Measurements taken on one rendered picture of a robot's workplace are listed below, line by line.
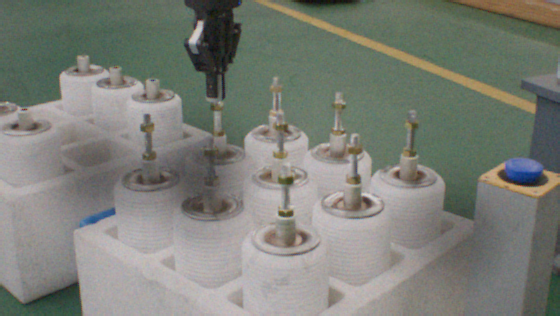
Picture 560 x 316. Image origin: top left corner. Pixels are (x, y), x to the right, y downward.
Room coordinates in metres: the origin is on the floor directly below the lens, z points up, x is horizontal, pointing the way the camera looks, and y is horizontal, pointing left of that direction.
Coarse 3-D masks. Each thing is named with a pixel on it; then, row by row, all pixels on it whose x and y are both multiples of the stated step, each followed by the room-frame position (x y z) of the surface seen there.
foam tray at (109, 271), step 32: (96, 224) 0.88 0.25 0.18; (448, 224) 0.89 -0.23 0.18; (96, 256) 0.83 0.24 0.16; (128, 256) 0.80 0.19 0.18; (160, 256) 0.80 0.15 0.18; (416, 256) 0.80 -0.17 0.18; (448, 256) 0.82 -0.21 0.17; (96, 288) 0.83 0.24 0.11; (128, 288) 0.78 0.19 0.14; (160, 288) 0.74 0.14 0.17; (192, 288) 0.72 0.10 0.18; (224, 288) 0.72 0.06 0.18; (352, 288) 0.72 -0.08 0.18; (384, 288) 0.72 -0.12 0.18; (416, 288) 0.77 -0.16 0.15; (448, 288) 0.82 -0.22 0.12
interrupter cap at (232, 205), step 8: (224, 192) 0.82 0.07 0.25; (184, 200) 0.80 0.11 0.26; (192, 200) 0.80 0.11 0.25; (200, 200) 0.80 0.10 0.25; (224, 200) 0.80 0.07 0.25; (232, 200) 0.80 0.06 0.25; (240, 200) 0.80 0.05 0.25; (184, 208) 0.78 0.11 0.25; (192, 208) 0.78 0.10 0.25; (200, 208) 0.79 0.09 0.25; (224, 208) 0.79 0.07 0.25; (232, 208) 0.78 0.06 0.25; (240, 208) 0.78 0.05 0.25; (192, 216) 0.76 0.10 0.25; (200, 216) 0.76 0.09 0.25; (208, 216) 0.76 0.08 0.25; (216, 216) 0.76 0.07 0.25; (224, 216) 0.76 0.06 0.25; (232, 216) 0.76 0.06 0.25
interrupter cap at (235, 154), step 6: (228, 144) 0.99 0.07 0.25; (198, 150) 0.97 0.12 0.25; (228, 150) 0.97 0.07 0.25; (234, 150) 0.97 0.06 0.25; (240, 150) 0.97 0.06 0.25; (192, 156) 0.94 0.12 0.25; (198, 156) 0.95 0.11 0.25; (204, 156) 0.95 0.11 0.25; (228, 156) 0.95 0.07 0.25; (234, 156) 0.94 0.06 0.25; (240, 156) 0.94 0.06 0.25; (198, 162) 0.93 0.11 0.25; (204, 162) 0.92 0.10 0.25; (216, 162) 0.92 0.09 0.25; (222, 162) 0.92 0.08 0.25; (228, 162) 0.92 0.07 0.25; (234, 162) 0.93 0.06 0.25
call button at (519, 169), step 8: (512, 160) 0.74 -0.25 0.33; (520, 160) 0.74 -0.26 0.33; (528, 160) 0.74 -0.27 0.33; (504, 168) 0.74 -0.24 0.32; (512, 168) 0.72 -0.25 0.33; (520, 168) 0.72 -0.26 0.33; (528, 168) 0.72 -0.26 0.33; (536, 168) 0.72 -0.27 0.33; (512, 176) 0.72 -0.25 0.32; (520, 176) 0.71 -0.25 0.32; (528, 176) 0.71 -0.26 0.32; (536, 176) 0.71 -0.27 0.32
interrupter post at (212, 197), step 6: (204, 186) 0.78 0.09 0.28; (216, 186) 0.78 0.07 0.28; (204, 192) 0.78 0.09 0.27; (210, 192) 0.78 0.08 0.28; (216, 192) 0.78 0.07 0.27; (204, 198) 0.78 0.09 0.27; (210, 198) 0.78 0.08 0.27; (216, 198) 0.78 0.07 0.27; (204, 204) 0.78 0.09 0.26; (210, 204) 0.78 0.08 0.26; (216, 204) 0.78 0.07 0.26; (210, 210) 0.78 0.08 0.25; (216, 210) 0.78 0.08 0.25
